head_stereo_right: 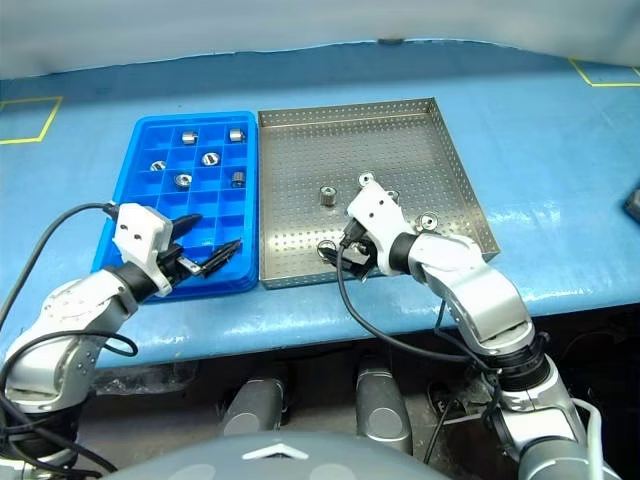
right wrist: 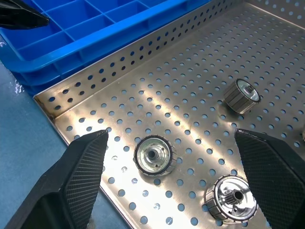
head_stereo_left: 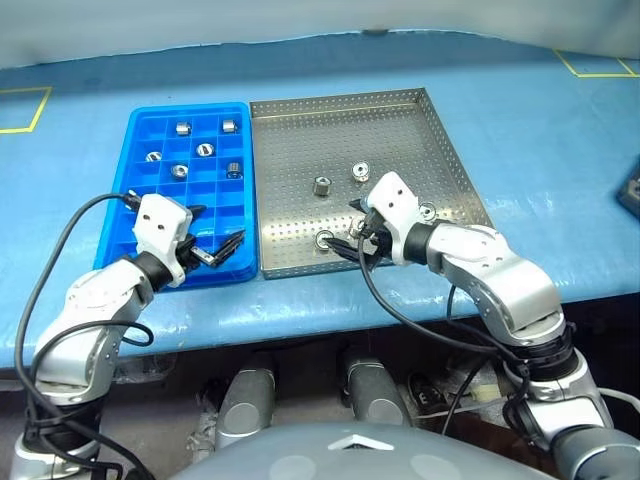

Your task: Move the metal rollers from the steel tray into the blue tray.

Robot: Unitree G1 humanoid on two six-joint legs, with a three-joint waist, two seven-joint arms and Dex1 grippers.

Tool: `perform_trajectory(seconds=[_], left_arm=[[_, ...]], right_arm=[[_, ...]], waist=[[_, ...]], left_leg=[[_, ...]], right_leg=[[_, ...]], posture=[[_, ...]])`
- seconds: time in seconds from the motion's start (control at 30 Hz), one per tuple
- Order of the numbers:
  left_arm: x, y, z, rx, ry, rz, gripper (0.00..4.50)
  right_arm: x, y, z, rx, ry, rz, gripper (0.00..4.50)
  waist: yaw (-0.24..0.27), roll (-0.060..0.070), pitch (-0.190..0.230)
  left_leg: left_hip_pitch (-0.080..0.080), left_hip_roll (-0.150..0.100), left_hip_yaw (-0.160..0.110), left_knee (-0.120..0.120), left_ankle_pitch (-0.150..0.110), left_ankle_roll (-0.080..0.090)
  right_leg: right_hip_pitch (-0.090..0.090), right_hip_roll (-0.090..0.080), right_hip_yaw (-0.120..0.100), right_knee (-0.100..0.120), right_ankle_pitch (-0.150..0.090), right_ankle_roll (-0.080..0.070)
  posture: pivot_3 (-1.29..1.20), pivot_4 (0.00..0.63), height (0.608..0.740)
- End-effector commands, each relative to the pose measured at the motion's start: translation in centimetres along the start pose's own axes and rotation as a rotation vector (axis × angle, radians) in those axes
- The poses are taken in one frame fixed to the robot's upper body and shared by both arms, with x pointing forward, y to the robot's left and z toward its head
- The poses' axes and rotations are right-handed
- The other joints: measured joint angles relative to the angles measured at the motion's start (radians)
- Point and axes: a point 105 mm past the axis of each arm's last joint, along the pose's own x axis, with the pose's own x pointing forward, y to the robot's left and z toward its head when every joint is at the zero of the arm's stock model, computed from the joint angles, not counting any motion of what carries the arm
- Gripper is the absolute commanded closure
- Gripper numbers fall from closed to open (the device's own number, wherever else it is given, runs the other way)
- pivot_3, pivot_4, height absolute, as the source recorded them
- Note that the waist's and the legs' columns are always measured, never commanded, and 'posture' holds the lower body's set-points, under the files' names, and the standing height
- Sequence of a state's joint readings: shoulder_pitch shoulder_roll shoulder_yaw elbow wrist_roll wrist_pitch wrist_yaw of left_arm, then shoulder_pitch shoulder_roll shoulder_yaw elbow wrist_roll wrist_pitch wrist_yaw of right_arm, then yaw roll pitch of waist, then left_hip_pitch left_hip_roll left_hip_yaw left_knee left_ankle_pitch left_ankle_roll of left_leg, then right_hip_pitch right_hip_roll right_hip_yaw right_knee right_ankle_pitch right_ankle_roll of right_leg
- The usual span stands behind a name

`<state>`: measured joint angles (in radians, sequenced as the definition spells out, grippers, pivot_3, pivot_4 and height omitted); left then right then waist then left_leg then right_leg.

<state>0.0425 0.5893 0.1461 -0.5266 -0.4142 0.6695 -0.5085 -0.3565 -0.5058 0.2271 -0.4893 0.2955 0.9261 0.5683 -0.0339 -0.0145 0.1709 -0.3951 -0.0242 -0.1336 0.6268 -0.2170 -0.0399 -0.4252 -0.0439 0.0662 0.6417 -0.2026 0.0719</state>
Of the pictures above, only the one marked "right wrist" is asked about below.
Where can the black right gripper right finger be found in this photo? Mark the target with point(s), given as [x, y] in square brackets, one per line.
[274, 171]

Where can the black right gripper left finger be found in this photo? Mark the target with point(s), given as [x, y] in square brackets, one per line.
[71, 181]

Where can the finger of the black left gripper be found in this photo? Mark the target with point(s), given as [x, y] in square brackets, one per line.
[19, 22]
[16, 6]

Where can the blue compartment tray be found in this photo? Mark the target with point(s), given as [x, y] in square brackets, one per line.
[90, 35]

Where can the perforated stainless steel tray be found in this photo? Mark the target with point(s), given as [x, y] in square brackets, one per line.
[190, 71]

